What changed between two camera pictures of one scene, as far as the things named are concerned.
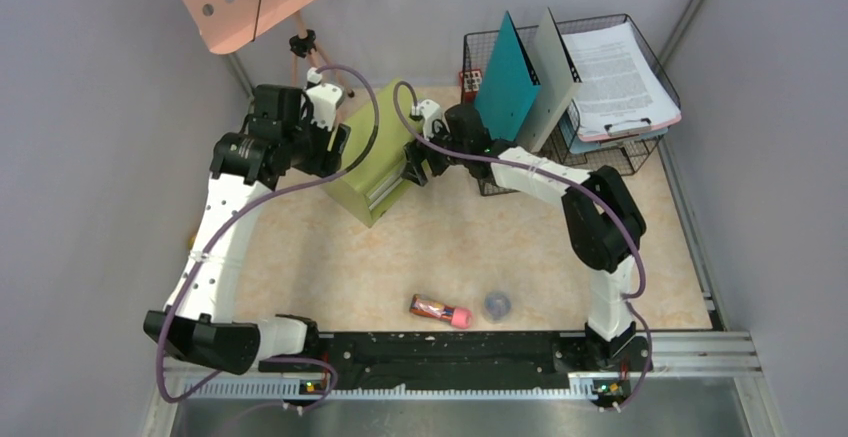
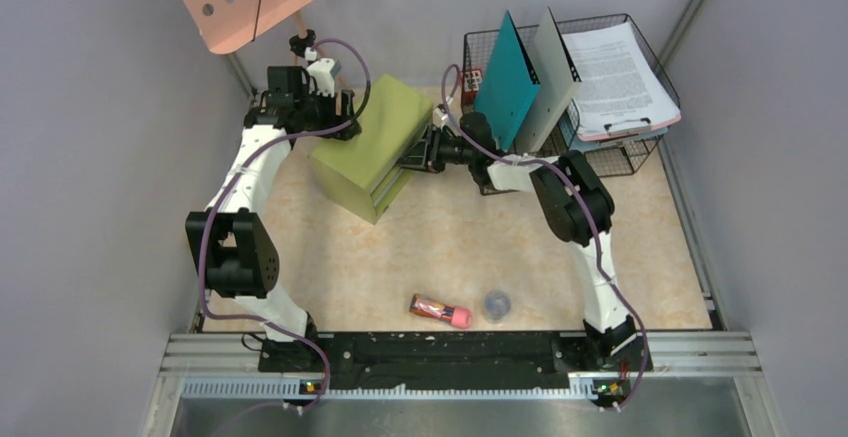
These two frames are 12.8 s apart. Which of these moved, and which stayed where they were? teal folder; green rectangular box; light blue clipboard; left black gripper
Moved: left black gripper
Stayed: teal folder; green rectangular box; light blue clipboard
